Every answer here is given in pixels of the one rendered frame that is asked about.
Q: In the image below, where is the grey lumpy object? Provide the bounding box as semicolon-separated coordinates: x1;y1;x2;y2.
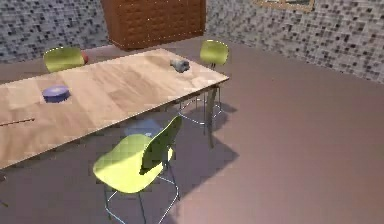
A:
169;58;191;74

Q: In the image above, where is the yellow-green chair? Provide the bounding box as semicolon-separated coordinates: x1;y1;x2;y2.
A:
92;114;184;224
178;39;230;126
43;46;86;74

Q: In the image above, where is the light wooden dining table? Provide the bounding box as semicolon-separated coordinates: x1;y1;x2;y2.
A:
0;48;230;170

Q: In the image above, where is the brown wooden cabinet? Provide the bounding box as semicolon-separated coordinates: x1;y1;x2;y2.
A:
100;0;207;52

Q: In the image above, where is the blue round bowl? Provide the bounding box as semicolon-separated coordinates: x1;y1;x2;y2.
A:
41;84;71;104

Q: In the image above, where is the thin brown stick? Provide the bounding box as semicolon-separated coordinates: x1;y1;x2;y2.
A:
0;117;36;127

